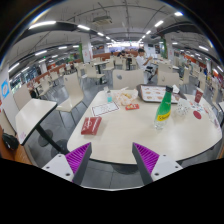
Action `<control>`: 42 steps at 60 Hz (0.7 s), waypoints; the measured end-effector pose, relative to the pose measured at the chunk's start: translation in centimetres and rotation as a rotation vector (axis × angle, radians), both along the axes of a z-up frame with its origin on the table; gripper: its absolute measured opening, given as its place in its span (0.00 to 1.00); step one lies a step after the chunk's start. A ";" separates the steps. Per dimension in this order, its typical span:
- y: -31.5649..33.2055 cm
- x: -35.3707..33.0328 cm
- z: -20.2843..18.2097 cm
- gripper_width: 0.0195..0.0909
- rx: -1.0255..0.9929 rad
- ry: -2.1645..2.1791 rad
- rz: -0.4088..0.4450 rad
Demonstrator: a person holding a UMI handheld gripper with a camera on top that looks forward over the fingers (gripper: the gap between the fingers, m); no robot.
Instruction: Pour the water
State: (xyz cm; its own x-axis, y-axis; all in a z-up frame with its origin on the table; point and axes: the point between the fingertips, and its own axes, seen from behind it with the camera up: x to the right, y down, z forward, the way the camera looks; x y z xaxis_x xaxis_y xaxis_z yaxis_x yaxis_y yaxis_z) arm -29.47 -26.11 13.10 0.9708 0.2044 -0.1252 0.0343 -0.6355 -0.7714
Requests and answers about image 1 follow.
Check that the person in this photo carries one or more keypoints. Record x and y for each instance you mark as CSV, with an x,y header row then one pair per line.
x,y
142,62

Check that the green drink bottle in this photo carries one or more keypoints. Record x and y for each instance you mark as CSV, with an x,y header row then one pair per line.
x,y
164,110

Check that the group of ceiling lights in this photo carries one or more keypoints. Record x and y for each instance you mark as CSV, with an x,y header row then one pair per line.
x,y
41,24

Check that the flat round red coaster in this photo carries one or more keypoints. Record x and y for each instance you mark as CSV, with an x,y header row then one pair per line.
x,y
197,115

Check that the red sauce packet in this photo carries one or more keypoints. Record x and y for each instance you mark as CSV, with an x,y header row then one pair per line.
x,y
132,107

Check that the black bag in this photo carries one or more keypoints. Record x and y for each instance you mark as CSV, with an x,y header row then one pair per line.
x,y
10,141

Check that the small teal sanitizer bottle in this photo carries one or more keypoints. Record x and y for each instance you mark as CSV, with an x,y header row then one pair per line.
x,y
108,96

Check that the white paper napkin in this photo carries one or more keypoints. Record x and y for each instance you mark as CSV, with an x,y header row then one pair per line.
x,y
176,89

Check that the white side table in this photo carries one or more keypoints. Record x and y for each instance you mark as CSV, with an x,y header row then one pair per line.
x,y
33,115

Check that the red paper cup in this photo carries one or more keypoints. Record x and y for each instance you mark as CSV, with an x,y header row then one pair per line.
x,y
199,95

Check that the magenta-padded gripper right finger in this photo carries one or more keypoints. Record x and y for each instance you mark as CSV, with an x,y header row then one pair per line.
x,y
147,159

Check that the dark food tray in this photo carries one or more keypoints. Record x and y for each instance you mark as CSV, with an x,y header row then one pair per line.
x,y
153,93

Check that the red flat box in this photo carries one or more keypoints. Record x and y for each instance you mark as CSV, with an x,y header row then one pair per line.
x,y
91,125

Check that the group of beige chairs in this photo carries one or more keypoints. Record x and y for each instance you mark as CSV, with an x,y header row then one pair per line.
x,y
91,70

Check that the beige chair with round hole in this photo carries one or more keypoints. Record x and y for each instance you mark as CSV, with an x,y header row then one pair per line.
x,y
168,79
130,80

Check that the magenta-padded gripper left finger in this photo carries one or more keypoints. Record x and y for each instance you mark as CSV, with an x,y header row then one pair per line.
x,y
77,159

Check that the printed paper leaflet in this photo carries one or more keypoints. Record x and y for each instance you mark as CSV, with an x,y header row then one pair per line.
x,y
197,107

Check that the white printed card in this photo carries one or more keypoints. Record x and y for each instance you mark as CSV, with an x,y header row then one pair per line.
x,y
105,108

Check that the white polka-dot mug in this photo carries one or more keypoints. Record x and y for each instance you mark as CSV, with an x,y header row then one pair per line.
x,y
182,108

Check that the clear plastic food bag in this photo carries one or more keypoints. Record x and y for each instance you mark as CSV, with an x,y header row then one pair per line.
x,y
125,97

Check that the ceiling air conditioner unit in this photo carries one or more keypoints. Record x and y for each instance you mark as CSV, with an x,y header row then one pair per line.
x,y
101,20

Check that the clear plastic wrapper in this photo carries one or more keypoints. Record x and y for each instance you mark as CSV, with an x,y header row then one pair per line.
x,y
212,116

